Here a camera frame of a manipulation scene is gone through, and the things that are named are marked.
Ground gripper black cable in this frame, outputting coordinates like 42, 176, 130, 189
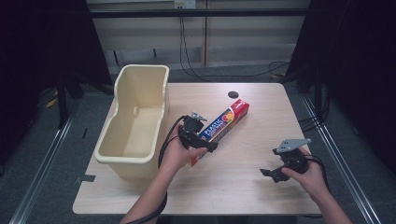
305, 154, 332, 194
125, 115, 190, 224

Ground black wall cable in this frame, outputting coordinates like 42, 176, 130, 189
178, 15, 292, 83

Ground cream plastic bin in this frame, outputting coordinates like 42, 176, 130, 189
92, 63, 171, 180

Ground metal floor rail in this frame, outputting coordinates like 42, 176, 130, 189
301, 95, 383, 224
8, 113, 78, 224

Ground black floor cables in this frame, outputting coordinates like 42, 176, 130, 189
297, 92, 332, 133

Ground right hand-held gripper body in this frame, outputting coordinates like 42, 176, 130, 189
272, 137, 313, 175

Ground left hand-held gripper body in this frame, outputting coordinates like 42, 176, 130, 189
177, 111, 208, 150

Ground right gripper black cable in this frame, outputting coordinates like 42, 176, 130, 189
305, 154, 332, 194

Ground black metal stand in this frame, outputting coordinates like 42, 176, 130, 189
56, 69, 69, 130

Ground person's left hand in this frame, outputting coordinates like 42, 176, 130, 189
159, 130, 208, 175

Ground yellow floor tape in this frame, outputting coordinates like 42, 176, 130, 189
45, 89, 60, 109

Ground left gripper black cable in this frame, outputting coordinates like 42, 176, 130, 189
125, 115, 190, 224

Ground dark curtain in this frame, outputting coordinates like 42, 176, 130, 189
284, 0, 396, 175
0, 0, 114, 175

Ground black tape strip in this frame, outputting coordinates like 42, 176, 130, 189
74, 174, 96, 184

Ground red and blue plastic wrap box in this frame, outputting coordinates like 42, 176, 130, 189
189, 98, 250, 168

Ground black horizontal metal bar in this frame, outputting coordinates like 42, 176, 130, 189
89, 7, 310, 19

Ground person's right hand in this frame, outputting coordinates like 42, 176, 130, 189
281, 146, 329, 203

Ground white wall socket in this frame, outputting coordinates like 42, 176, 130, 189
174, 0, 197, 9

